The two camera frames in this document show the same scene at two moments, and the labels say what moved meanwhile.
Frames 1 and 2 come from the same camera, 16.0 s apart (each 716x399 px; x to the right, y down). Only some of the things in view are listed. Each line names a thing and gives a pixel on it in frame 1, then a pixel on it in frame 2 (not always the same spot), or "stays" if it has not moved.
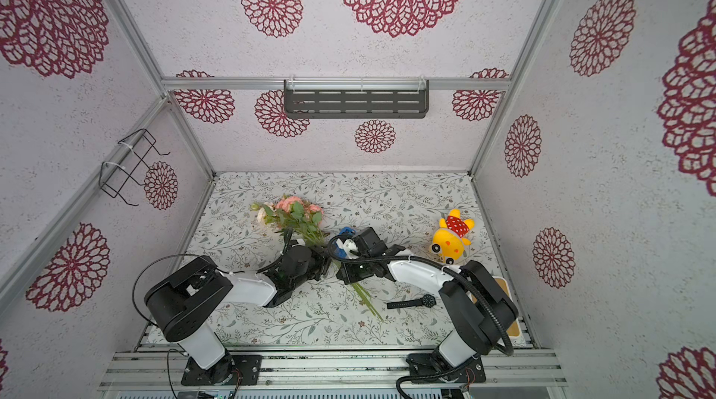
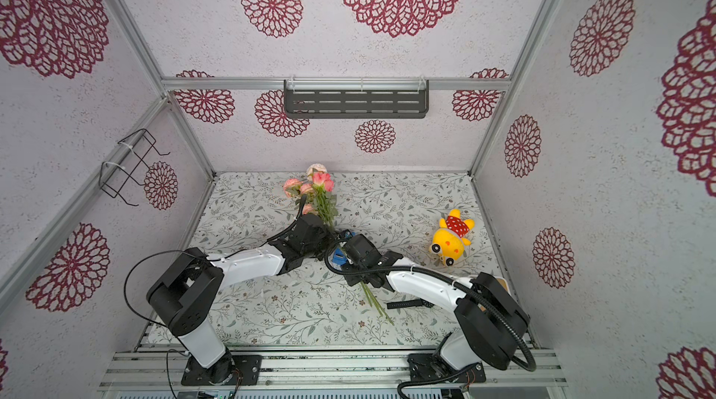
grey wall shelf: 356,98 stays
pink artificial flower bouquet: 291,213 to 314,192
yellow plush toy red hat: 451,237 stays
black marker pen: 428,300 stays
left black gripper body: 319,267 to 314,251
